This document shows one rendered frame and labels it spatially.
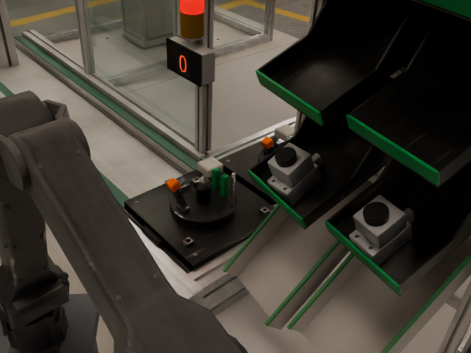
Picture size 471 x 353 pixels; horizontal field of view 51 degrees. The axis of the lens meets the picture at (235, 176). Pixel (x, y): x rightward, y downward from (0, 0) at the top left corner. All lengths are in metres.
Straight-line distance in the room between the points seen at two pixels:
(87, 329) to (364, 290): 0.40
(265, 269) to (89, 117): 0.84
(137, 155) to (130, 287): 1.01
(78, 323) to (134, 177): 0.56
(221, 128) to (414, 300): 0.94
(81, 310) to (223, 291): 0.30
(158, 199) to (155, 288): 0.76
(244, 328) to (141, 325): 0.68
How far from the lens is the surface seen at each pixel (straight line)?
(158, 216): 1.03
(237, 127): 1.55
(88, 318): 0.75
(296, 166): 0.67
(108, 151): 1.34
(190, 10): 1.06
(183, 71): 1.11
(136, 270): 0.32
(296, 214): 0.67
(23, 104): 0.43
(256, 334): 0.97
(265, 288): 0.84
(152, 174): 1.24
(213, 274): 0.93
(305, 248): 0.82
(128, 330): 0.31
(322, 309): 0.81
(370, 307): 0.78
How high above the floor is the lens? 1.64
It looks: 36 degrees down
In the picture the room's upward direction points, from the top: 3 degrees clockwise
